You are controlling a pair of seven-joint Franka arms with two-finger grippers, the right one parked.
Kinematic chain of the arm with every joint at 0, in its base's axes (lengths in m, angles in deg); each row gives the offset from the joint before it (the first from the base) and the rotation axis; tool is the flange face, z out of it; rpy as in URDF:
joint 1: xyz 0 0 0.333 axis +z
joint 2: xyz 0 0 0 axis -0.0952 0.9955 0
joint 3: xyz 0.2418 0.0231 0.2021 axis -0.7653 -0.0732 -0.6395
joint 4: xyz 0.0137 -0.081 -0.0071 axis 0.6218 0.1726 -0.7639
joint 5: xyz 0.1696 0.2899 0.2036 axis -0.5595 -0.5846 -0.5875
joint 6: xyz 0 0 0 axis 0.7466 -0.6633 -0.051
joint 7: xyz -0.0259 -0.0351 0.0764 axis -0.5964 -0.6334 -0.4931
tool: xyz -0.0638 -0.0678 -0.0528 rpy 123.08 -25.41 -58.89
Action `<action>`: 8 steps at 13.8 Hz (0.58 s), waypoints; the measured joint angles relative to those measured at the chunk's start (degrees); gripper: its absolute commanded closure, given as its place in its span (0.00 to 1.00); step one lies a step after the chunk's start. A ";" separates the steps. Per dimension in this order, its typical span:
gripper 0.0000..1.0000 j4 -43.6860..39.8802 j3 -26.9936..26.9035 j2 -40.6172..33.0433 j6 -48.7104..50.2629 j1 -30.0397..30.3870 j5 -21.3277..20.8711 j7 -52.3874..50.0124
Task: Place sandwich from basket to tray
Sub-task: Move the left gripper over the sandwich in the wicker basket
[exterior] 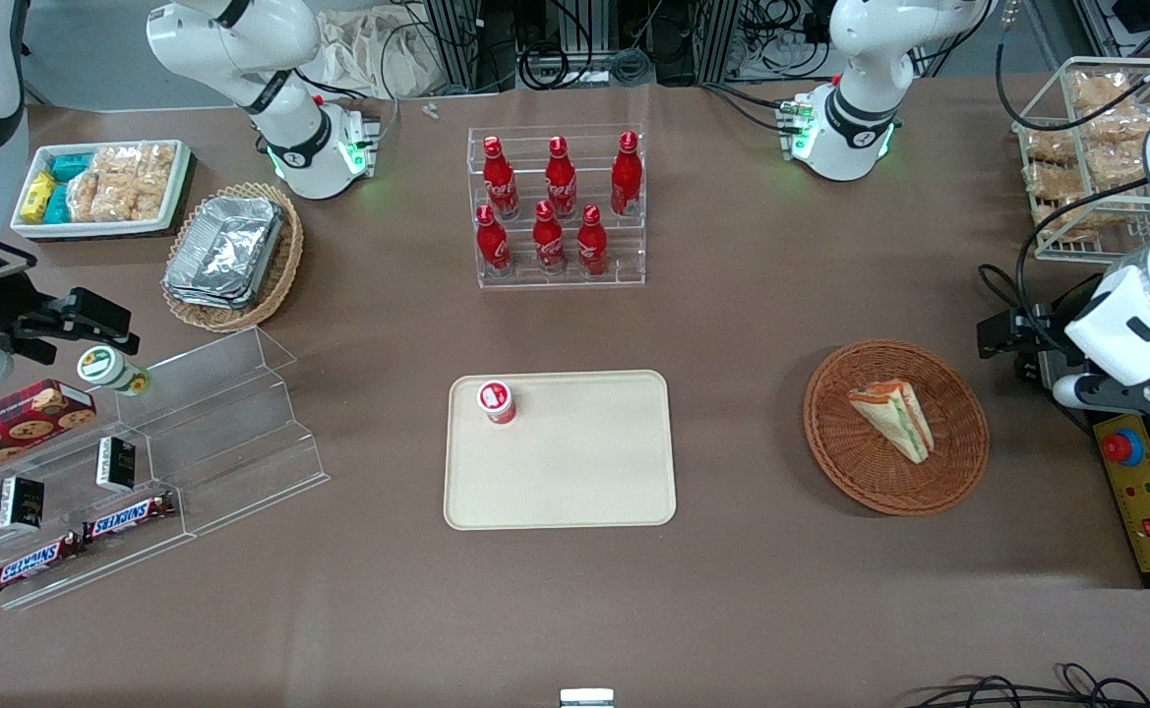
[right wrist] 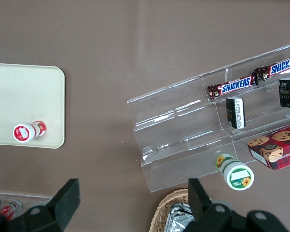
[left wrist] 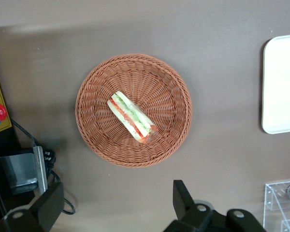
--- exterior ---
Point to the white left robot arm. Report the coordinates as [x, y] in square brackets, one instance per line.
[860, 59]

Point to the clear acrylic stepped shelf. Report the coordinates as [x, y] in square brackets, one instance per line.
[73, 575]
[240, 433]

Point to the beige cloth bag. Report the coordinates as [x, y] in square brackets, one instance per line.
[378, 54]

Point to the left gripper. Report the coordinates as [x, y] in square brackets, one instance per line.
[1027, 335]

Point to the yellow snack pack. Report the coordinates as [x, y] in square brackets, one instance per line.
[38, 197]

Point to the round brown wicker basket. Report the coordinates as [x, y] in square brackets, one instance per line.
[835, 442]

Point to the white rectangular snack tray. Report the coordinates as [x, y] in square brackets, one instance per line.
[179, 197]

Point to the red white lidded cup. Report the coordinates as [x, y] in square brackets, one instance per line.
[497, 401]

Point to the green lidded white cup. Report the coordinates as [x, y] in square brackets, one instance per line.
[107, 369]

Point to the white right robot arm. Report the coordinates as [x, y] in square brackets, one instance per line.
[240, 49]

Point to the triangular sandwich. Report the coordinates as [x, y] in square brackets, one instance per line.
[889, 418]

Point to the oval tan wicker basket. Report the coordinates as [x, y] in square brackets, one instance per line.
[284, 265]

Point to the teal snack pack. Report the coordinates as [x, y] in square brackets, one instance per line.
[57, 205]
[71, 167]

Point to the clear acrylic bottle rack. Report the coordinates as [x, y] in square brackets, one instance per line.
[624, 265]

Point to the silver metal bracket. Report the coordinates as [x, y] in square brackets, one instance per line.
[586, 698]

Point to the Snickers chocolate bar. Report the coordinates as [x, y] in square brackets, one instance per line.
[35, 562]
[130, 516]

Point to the red tartan cookie box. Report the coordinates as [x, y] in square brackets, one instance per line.
[14, 423]

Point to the clear rice cracker bag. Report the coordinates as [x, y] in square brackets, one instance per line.
[117, 160]
[85, 197]
[114, 200]
[156, 177]

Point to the small black box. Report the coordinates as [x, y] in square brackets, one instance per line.
[20, 503]
[115, 464]

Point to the silver foil tray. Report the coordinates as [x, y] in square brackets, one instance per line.
[203, 300]
[225, 246]

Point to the beige plastic tray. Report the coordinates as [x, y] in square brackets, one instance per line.
[574, 462]

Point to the red cola bottle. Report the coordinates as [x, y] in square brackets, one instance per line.
[548, 241]
[626, 177]
[492, 244]
[591, 246]
[561, 182]
[499, 182]

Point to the bagged fried snack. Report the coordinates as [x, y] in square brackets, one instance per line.
[1066, 224]
[1096, 90]
[1052, 147]
[1076, 179]
[1116, 128]

